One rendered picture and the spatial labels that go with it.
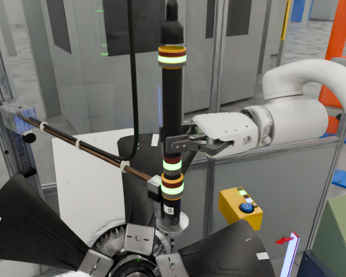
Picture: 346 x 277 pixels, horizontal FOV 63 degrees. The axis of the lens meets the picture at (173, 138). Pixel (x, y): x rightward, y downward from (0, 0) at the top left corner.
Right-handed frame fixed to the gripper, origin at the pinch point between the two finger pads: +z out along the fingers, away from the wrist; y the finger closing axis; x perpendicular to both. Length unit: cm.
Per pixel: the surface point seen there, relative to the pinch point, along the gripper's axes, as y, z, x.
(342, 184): 129, -224, -149
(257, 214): 21, -39, -46
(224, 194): 34, -32, -46
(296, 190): 70, -104, -87
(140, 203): 10.3, 5.0, -22.2
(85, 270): 4.6, 19.6, -33.5
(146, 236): 4.2, 4.9, -27.0
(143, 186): 12.5, 3.5, -19.0
